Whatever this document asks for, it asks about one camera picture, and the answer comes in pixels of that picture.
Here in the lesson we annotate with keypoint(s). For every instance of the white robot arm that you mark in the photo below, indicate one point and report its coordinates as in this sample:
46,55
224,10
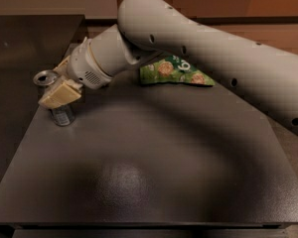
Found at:
147,30

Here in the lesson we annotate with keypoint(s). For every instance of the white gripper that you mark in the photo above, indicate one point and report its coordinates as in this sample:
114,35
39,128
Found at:
82,67

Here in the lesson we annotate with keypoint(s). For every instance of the green snack bag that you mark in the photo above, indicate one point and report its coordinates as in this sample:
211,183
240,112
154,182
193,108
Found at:
172,69

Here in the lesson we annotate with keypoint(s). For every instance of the silver redbull can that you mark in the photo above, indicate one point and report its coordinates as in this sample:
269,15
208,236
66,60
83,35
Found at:
62,116

